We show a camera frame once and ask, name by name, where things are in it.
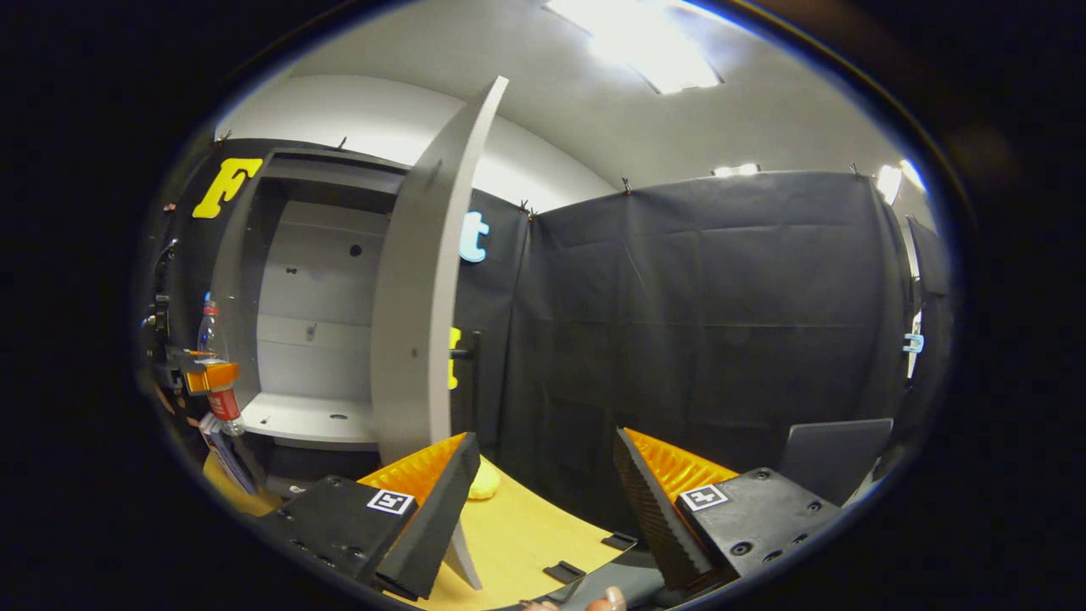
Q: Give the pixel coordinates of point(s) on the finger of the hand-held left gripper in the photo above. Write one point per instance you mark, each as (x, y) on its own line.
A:
(212, 378)

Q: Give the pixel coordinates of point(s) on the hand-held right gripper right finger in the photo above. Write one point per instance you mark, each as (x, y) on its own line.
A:
(653, 518)

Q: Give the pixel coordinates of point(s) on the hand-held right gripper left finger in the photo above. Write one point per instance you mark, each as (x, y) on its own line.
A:
(437, 518)

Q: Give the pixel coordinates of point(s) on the clear bottle with red label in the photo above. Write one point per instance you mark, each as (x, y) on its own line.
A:
(212, 339)

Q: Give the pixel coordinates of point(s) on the grey cabinet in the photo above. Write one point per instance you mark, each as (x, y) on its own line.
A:
(314, 255)

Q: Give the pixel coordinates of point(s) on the beige cabinet door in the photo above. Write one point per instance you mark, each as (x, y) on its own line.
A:
(407, 297)

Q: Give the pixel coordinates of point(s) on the grey cabinet shelf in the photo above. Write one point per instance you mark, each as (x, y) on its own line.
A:
(314, 420)

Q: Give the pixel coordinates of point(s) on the yellow bumpy sponge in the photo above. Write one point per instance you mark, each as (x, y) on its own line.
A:
(485, 479)

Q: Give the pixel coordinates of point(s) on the blue spine book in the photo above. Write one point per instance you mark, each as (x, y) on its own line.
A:
(229, 458)

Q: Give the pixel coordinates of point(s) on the black backdrop cloth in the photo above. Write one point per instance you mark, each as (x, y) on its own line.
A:
(721, 339)

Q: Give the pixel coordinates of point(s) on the small ceiling light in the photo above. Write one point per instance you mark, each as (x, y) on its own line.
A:
(736, 170)
(898, 180)

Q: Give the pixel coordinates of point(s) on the black table bracket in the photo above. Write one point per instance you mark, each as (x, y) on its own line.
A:
(564, 572)
(619, 540)

